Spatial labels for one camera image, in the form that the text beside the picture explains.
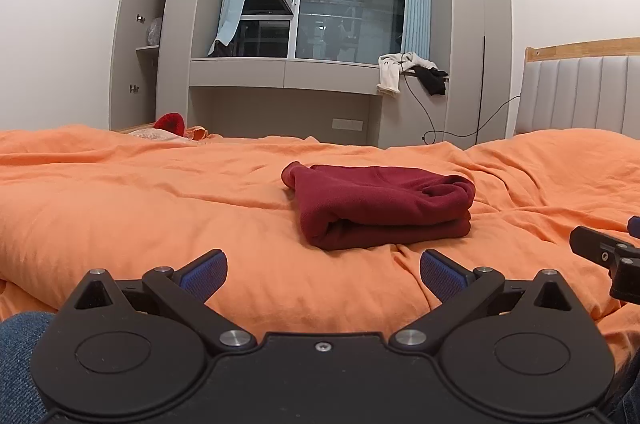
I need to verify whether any person's right leg in jeans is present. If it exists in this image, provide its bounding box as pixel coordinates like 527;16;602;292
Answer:
605;353;640;424

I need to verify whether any orange blanket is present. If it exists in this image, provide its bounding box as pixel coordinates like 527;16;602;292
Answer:
0;124;640;355

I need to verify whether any black cable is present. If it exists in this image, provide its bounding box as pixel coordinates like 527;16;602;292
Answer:
400;71;522;146

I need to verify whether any dark red knit sweater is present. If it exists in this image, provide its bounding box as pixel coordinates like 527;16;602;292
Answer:
281;160;477;251

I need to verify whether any person's leg in jeans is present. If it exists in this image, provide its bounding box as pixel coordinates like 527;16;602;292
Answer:
605;353;640;424
0;311;57;424

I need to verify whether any person's left leg in jeans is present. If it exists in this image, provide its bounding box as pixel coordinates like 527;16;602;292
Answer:
0;311;57;424

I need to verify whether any bright red cloth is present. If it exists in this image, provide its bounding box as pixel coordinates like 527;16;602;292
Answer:
153;112;187;137

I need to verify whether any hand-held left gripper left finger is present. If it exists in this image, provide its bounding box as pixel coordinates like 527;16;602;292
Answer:
72;249;258;355

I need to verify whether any grey padded wooden headboard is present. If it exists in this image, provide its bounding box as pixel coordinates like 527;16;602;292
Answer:
514;38;640;138

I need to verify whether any beige patterned cloth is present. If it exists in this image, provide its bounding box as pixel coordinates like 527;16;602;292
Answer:
127;127;184;143

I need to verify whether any white cloth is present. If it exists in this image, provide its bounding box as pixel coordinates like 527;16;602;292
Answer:
377;51;439;98

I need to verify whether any black cloth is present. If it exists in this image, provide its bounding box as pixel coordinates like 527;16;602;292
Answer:
412;66;450;97

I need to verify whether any grey built-in cabinet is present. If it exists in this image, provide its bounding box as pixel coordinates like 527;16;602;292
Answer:
109;0;515;150

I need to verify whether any open grey cabinet door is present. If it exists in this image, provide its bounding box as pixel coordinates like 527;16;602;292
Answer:
110;0;167;133

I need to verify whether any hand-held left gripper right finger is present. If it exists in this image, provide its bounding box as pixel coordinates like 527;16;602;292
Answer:
389;249;574;355

